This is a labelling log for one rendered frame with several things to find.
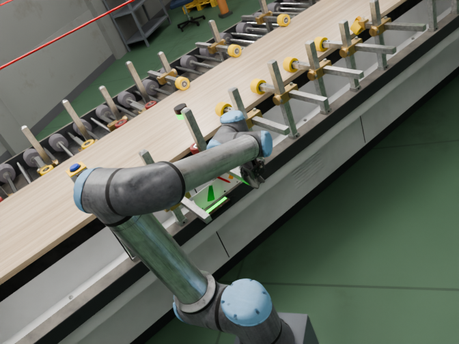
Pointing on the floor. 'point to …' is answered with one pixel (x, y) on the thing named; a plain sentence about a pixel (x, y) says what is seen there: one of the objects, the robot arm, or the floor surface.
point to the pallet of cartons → (200, 4)
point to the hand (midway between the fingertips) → (255, 185)
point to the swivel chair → (185, 12)
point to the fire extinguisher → (223, 9)
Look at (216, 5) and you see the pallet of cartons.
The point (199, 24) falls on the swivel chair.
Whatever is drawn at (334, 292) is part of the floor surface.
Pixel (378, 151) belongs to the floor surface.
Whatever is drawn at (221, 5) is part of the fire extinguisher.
